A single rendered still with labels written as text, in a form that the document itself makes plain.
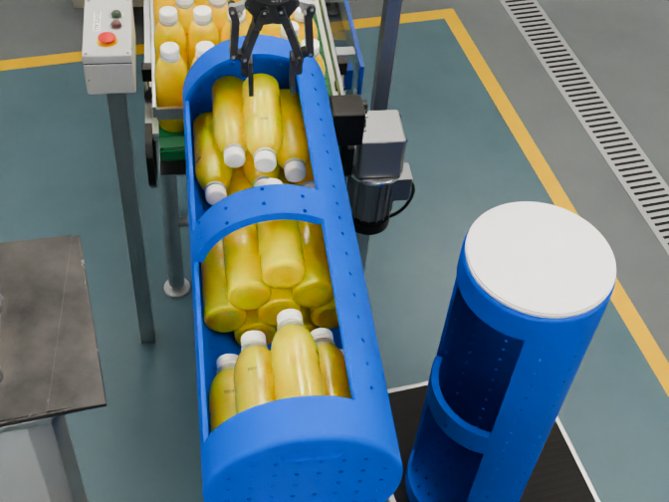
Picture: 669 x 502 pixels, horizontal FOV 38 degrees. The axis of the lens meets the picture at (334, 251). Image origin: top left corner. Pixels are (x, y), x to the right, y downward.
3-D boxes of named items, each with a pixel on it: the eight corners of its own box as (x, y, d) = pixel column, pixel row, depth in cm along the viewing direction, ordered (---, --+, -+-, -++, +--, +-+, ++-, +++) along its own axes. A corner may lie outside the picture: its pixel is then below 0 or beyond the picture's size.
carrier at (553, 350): (448, 416, 257) (381, 490, 242) (516, 181, 192) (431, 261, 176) (539, 482, 246) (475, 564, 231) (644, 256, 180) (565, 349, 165)
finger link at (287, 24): (272, -4, 151) (281, -7, 150) (295, 50, 159) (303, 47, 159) (275, 11, 148) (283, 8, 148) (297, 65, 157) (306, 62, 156)
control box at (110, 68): (88, 95, 204) (81, 55, 196) (90, 37, 217) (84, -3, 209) (135, 93, 205) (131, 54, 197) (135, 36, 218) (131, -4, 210)
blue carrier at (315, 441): (201, 542, 145) (204, 444, 124) (181, 144, 202) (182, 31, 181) (386, 528, 150) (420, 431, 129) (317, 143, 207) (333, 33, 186)
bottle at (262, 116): (278, 100, 188) (284, 170, 176) (242, 100, 187) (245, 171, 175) (279, 72, 182) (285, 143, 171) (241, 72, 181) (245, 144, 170)
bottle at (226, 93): (228, 69, 187) (233, 133, 175) (254, 88, 191) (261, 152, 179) (203, 90, 190) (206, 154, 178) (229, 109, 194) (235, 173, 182)
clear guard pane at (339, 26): (344, 211, 262) (360, 67, 225) (310, 35, 312) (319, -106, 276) (346, 211, 262) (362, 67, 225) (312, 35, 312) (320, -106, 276)
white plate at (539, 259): (518, 179, 190) (517, 183, 191) (435, 257, 175) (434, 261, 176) (643, 252, 180) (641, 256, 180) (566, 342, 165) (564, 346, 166)
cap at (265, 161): (275, 164, 175) (276, 171, 174) (254, 164, 175) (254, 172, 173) (276, 149, 172) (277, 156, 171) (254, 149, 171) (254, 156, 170)
